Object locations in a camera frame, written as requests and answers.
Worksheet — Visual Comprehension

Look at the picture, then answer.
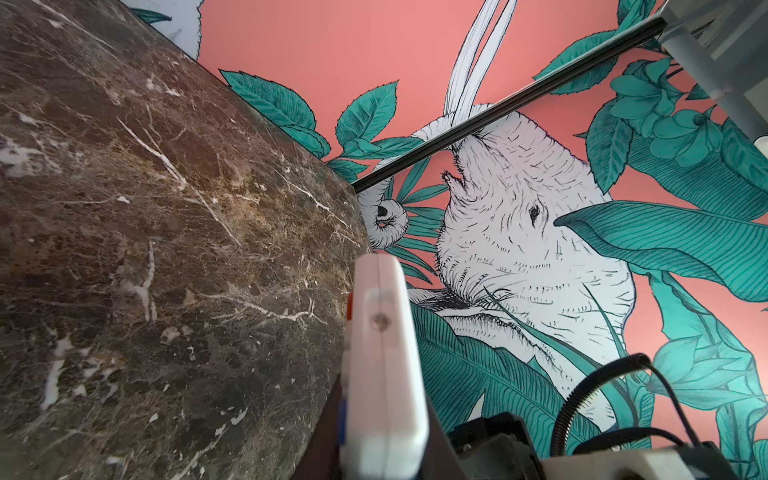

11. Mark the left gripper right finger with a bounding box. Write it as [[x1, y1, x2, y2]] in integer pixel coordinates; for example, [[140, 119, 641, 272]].
[[422, 399, 467, 480]]

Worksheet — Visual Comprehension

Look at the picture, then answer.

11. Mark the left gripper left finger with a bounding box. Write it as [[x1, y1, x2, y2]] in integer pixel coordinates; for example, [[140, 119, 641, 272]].
[[290, 377, 342, 480]]

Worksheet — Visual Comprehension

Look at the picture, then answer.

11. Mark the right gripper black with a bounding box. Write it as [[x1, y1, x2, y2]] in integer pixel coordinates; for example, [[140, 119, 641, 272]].
[[448, 413, 545, 480]]

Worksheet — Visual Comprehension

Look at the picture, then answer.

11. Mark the white remote control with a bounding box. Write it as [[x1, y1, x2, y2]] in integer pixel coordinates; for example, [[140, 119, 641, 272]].
[[339, 254, 430, 479]]

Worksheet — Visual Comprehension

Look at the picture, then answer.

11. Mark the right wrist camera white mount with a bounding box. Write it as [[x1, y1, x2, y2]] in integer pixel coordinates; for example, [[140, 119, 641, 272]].
[[539, 443, 742, 480]]

